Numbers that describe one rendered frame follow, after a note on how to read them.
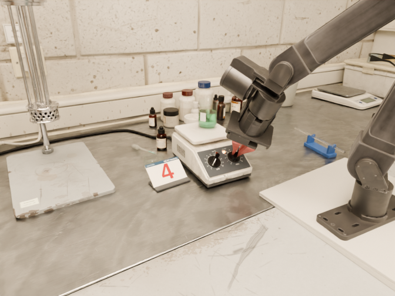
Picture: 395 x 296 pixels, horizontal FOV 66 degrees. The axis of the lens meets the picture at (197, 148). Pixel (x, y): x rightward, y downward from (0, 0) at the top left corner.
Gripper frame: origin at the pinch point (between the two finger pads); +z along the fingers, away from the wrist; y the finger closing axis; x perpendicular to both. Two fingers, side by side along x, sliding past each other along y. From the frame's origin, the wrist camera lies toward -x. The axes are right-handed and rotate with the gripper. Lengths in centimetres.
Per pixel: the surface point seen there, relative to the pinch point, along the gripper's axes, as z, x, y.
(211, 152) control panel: 1.4, 1.8, 5.5
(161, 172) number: 6.1, 9.6, 14.8
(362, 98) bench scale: 15, -72, -52
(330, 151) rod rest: 2.0, -15.4, -26.6
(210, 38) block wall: 9, -60, 19
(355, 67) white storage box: 17, -101, -52
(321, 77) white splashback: 27, -97, -39
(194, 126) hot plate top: 4.6, -7.1, 11.8
